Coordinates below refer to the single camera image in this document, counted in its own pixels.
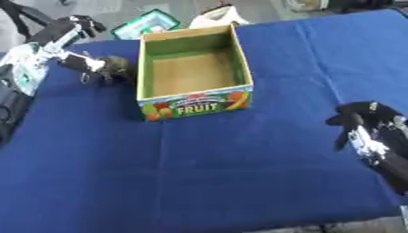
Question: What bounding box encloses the cardboard box with green inside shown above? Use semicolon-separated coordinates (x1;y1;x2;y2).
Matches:
135;24;255;122

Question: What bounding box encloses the white bag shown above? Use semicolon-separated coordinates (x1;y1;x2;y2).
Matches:
186;4;252;30

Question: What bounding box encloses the green and white box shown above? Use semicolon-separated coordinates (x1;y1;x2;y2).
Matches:
108;8;184;41

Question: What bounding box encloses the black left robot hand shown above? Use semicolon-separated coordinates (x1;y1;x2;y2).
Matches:
24;14;110;80

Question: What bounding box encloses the black tripod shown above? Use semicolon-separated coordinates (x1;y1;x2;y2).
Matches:
0;0;56;41

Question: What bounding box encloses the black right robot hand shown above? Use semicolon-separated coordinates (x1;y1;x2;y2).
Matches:
323;101;408;196

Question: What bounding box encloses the dark green soft toy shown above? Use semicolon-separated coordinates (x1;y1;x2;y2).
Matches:
97;55;133;83

